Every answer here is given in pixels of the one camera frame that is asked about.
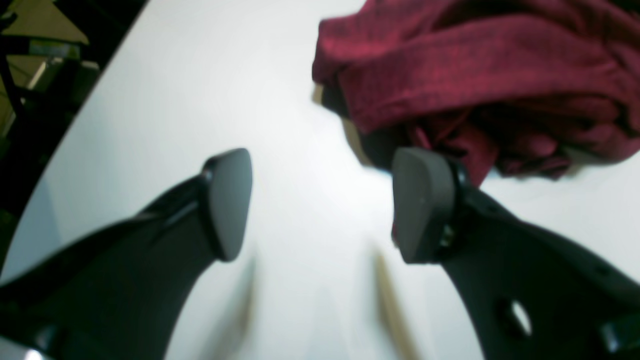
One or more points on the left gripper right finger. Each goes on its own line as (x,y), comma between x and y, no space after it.
(530,293)

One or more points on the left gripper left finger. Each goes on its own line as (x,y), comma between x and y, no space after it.
(117,294)

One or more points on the dark red t-shirt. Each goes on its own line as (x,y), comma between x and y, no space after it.
(508,84)

